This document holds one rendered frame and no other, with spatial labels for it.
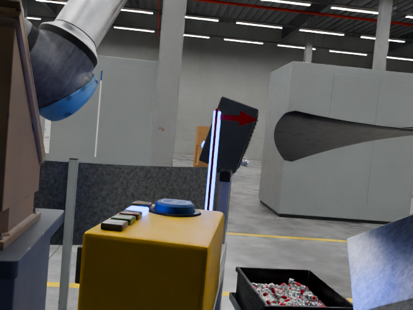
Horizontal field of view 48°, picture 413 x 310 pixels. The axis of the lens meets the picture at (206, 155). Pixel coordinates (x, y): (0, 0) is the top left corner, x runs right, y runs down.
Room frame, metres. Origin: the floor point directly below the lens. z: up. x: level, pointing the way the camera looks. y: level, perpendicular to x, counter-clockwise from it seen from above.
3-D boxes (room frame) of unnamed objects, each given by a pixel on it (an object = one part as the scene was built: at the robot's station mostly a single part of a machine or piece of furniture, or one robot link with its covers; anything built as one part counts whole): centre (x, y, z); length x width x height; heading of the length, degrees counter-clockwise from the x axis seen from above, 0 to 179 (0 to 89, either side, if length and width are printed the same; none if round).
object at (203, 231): (0.43, 0.03, 1.02); 0.16 x 0.10 x 0.11; 174
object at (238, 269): (0.87, -0.18, 0.85); 0.22 x 0.17 x 0.07; 10
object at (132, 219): (0.40, 0.07, 1.08); 0.02 x 0.02 x 0.01; 84
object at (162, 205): (0.47, 0.03, 1.08); 0.04 x 0.04 x 0.02
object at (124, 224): (0.37, 0.07, 1.08); 0.02 x 0.02 x 0.01; 84
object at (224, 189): (1.25, -0.06, 0.96); 0.03 x 0.03 x 0.20; 84
